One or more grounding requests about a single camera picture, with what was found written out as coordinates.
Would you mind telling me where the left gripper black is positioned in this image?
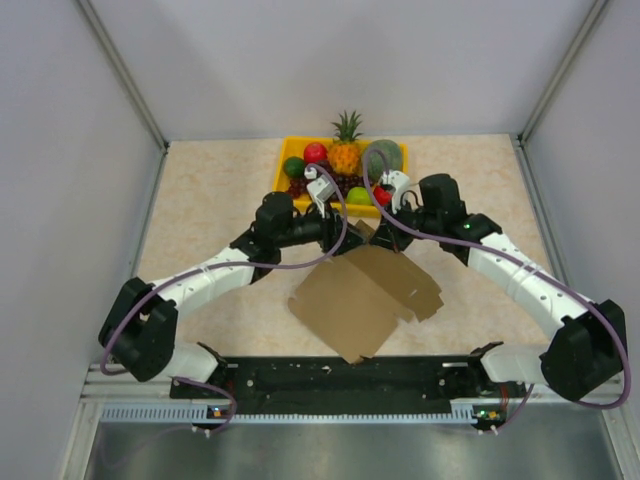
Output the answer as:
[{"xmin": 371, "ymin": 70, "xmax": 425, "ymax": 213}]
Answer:
[{"xmin": 275, "ymin": 198, "xmax": 367, "ymax": 257}]

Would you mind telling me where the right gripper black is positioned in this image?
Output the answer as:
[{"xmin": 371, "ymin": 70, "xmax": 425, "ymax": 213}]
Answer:
[{"xmin": 368, "ymin": 196, "xmax": 441, "ymax": 255}]

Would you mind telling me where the brown cardboard box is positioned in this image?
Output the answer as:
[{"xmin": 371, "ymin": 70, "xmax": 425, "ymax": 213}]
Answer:
[{"xmin": 288, "ymin": 244, "xmax": 444, "ymax": 364}]

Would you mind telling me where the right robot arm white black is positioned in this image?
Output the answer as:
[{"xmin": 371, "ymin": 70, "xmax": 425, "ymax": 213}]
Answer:
[{"xmin": 372, "ymin": 170, "xmax": 631, "ymax": 408}]

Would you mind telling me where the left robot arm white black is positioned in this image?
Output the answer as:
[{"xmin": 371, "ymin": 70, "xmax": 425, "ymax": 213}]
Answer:
[{"xmin": 98, "ymin": 192, "xmax": 366, "ymax": 397}]

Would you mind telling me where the red tomato fruit front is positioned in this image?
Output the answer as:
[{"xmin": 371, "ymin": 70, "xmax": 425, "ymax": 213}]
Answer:
[{"xmin": 373, "ymin": 185, "xmax": 393, "ymax": 207}]

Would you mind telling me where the light green apple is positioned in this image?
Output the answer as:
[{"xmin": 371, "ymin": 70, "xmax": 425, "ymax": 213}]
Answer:
[{"xmin": 346, "ymin": 186, "xmax": 372, "ymax": 206}]

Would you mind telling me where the purple grape bunch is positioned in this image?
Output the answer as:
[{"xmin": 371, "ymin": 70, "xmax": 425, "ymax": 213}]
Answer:
[{"xmin": 286, "ymin": 160, "xmax": 364, "ymax": 201}]

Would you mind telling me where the yellow plastic tray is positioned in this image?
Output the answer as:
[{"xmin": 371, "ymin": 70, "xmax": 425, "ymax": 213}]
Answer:
[{"xmin": 273, "ymin": 136, "xmax": 409, "ymax": 218}]

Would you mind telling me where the green netted melon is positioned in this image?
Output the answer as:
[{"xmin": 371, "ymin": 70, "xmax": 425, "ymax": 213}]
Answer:
[{"xmin": 361, "ymin": 139, "xmax": 403, "ymax": 184}]

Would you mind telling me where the pineapple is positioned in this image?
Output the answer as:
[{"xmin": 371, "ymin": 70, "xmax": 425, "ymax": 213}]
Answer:
[{"xmin": 327, "ymin": 110, "xmax": 362, "ymax": 175}]

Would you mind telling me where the red apple at back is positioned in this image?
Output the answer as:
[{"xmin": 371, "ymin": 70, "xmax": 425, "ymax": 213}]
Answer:
[{"xmin": 303, "ymin": 142, "xmax": 328, "ymax": 164}]

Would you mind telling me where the dark green lime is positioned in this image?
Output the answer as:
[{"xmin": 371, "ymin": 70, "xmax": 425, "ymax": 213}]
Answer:
[{"xmin": 282, "ymin": 156, "xmax": 306, "ymax": 179}]

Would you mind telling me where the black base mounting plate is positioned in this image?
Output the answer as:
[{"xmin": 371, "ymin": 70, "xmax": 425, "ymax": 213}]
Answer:
[{"xmin": 168, "ymin": 353, "xmax": 551, "ymax": 416}]

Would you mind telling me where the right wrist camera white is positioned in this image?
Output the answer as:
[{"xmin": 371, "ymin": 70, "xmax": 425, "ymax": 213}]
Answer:
[{"xmin": 379, "ymin": 170, "xmax": 410, "ymax": 213}]

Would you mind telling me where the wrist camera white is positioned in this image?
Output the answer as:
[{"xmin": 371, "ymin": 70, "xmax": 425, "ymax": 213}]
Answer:
[
  {"xmin": 304, "ymin": 164, "xmax": 334, "ymax": 217},
  {"xmin": 379, "ymin": 170, "xmax": 410, "ymax": 213}
]

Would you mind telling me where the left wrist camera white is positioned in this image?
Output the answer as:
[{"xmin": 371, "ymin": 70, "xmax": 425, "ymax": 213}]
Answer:
[{"xmin": 304, "ymin": 164, "xmax": 334, "ymax": 217}]

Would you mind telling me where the white cable duct strip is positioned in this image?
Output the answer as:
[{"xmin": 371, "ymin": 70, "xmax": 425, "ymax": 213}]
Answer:
[{"xmin": 100, "ymin": 401, "xmax": 502, "ymax": 427}]

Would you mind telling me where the right aluminium frame post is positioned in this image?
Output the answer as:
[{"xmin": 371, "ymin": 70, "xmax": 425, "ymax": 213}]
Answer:
[{"xmin": 516, "ymin": 0, "xmax": 612, "ymax": 148}]

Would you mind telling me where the aluminium frame post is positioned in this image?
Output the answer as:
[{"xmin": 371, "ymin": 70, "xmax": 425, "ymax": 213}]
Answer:
[
  {"xmin": 516, "ymin": 0, "xmax": 612, "ymax": 148},
  {"xmin": 73, "ymin": 0, "xmax": 169, "ymax": 154}
]

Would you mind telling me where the left aluminium frame post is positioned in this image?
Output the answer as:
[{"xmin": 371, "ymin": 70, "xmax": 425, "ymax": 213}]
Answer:
[{"xmin": 73, "ymin": 0, "xmax": 169, "ymax": 154}]

